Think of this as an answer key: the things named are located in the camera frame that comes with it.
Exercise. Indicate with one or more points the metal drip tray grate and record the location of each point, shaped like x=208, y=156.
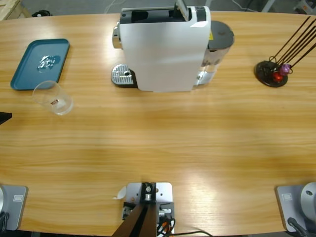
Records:
x=121, y=75

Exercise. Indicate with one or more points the dark brown post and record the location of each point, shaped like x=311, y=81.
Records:
x=140, y=219

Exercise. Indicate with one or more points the teal plastic serving tray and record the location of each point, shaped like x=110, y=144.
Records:
x=27, y=66

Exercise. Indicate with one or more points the white paper tab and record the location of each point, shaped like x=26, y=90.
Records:
x=121, y=193

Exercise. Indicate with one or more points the black floor equipment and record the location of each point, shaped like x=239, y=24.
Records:
x=42, y=13

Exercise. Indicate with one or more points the clear water tank grey lid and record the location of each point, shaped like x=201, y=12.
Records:
x=221, y=34

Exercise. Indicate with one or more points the black capsule holder with rods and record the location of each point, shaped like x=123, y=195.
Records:
x=265, y=71

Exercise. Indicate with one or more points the grey metal frame leg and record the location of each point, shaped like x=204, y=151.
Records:
x=268, y=5

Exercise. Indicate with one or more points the wooden crate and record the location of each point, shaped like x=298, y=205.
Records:
x=7, y=7

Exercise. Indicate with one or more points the purple coffee capsule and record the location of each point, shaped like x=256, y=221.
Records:
x=285, y=69

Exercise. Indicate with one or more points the clear drinking glass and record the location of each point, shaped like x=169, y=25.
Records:
x=53, y=98

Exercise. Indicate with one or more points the red coffee capsule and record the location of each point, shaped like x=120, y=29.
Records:
x=278, y=77

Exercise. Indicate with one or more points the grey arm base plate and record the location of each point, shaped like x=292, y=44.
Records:
x=13, y=207
x=291, y=205

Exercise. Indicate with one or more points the white mounting block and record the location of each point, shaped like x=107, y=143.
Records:
x=164, y=192

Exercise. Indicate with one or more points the white capsule coffee machine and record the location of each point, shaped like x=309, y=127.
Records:
x=163, y=56

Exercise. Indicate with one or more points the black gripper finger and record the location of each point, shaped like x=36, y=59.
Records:
x=3, y=117

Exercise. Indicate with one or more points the crumpled clear foil wrapper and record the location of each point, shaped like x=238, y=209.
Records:
x=47, y=63

